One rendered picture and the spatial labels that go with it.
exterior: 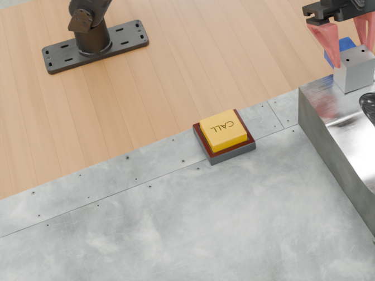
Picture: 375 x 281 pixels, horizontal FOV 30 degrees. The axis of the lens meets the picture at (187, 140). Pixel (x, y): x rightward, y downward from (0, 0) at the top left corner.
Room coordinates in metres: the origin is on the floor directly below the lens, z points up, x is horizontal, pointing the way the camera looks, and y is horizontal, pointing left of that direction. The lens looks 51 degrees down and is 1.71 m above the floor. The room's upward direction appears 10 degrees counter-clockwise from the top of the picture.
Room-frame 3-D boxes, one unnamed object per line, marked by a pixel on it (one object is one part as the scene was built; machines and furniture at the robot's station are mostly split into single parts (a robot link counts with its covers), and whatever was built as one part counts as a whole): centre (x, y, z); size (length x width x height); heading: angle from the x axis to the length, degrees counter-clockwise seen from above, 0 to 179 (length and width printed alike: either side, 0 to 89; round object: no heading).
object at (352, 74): (0.77, -0.26, 0.92); 0.13 x 0.05 x 0.05; 13
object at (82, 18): (1.01, 0.13, 0.90); 0.09 x 0.06 x 0.06; 155
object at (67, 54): (1.01, 0.14, 0.84); 0.20 x 0.07 x 0.08; 100
